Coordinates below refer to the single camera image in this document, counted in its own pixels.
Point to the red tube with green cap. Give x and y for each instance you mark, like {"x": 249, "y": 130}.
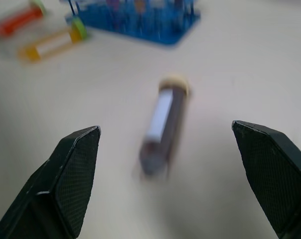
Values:
{"x": 18, "y": 21}

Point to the purple tube with cream cap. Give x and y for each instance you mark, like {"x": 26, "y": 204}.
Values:
{"x": 175, "y": 119}

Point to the blue tube rack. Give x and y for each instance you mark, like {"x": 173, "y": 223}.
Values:
{"x": 165, "y": 32}

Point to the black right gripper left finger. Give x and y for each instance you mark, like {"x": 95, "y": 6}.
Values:
{"x": 65, "y": 179}

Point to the orange tube with green cap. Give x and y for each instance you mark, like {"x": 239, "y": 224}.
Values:
{"x": 75, "y": 35}

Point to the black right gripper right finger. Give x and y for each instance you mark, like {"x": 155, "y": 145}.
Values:
{"x": 272, "y": 174}

